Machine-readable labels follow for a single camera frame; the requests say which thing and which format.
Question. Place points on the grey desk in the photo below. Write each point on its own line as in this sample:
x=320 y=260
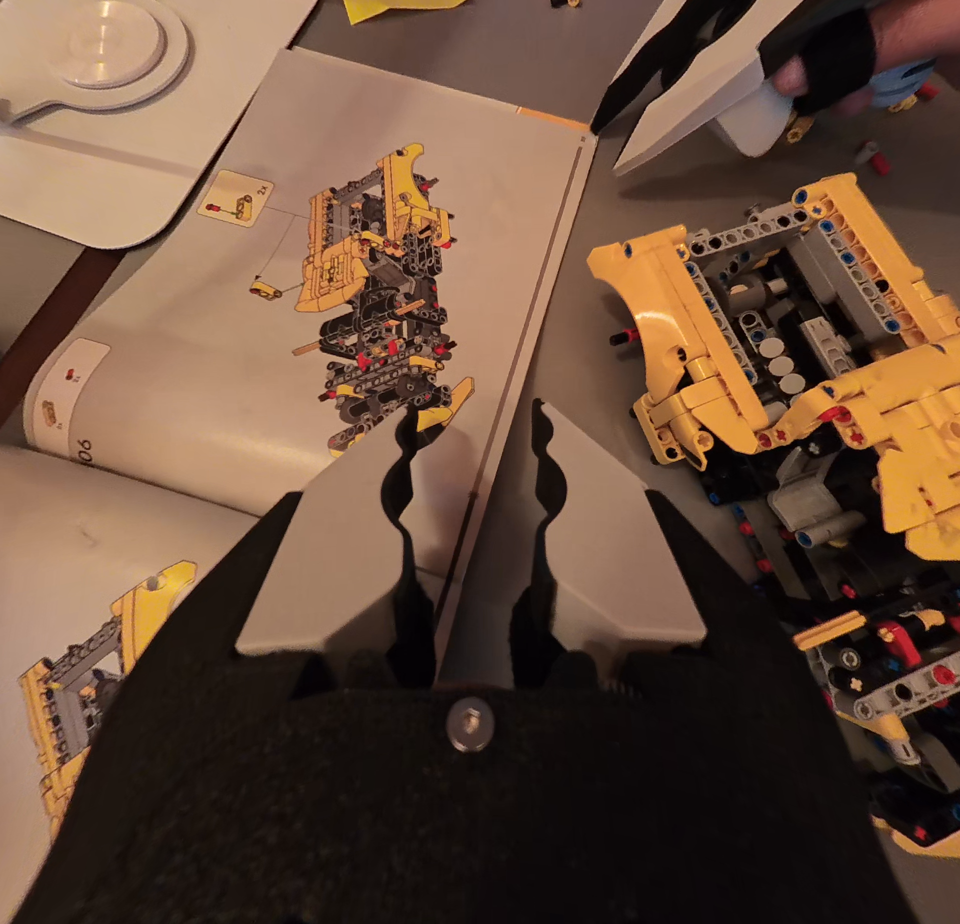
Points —
x=525 y=61

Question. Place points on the person's right hand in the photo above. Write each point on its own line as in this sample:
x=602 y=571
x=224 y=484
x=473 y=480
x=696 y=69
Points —
x=922 y=16

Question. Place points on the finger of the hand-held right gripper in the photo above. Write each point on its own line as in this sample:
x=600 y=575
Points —
x=705 y=98
x=660 y=31

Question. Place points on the instruction booklet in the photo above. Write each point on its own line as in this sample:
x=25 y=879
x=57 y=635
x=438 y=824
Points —
x=187 y=324

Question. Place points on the white sign stand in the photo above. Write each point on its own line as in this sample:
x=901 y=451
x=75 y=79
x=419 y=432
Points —
x=225 y=76

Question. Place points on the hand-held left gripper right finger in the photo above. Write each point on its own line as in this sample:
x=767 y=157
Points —
x=622 y=564

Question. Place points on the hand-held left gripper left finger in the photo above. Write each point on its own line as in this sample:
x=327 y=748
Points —
x=322 y=564

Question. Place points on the yellow toy brick car model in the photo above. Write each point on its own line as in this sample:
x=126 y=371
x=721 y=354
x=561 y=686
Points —
x=675 y=301

